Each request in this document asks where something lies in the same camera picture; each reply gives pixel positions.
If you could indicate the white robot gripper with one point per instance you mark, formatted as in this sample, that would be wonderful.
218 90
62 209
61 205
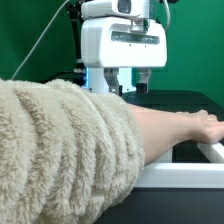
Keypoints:
109 43

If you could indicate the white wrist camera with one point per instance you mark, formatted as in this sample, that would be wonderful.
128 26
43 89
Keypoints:
119 8

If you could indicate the forearm in cream fleece sleeve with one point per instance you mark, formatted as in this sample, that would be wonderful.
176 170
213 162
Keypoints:
67 155

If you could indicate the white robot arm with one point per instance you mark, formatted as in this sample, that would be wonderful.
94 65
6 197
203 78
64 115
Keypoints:
127 77

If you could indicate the white U-shaped obstacle fence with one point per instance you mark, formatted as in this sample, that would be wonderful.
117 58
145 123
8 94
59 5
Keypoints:
187 175

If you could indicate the bare human hand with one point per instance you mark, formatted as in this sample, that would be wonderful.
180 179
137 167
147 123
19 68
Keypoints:
205 128

